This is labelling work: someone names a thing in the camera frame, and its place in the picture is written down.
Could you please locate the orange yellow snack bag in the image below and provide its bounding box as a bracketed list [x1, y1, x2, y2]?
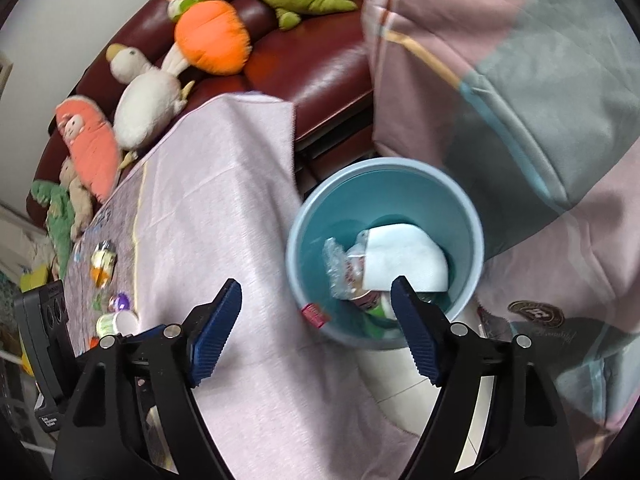
[90, 240, 117, 288]

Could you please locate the light blue trash bin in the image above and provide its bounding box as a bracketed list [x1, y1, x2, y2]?
[285, 157, 485, 350]

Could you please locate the purple small wrapper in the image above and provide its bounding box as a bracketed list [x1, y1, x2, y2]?
[107, 292, 131, 312]

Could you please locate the green dinosaur plush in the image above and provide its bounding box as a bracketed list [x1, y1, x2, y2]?
[30, 180, 75, 280]

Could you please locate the beige bear plush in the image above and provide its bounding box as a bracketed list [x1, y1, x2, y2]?
[60, 157, 93, 242]

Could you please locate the pink carrot doll plush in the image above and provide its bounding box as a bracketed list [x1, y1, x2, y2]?
[55, 96, 122, 204]

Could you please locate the white paper tissue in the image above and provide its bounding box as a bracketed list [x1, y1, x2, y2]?
[357, 223, 449, 292]

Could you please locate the pink grey tablecloth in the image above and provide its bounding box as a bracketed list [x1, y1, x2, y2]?
[64, 92, 416, 479]

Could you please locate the clear plastic wrapper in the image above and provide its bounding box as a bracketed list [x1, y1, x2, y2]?
[322, 236, 366, 300]

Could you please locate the white duck plush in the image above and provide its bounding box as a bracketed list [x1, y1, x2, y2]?
[105, 44, 194, 152]

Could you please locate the orange carrot bunny plush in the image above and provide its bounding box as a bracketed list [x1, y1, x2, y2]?
[160, 0, 250, 76]

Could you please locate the plaid pink teal blanket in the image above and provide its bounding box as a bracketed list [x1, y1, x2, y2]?
[362, 0, 639, 472]

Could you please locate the dark red leather sofa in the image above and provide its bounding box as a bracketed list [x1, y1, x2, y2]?
[30, 0, 374, 197]

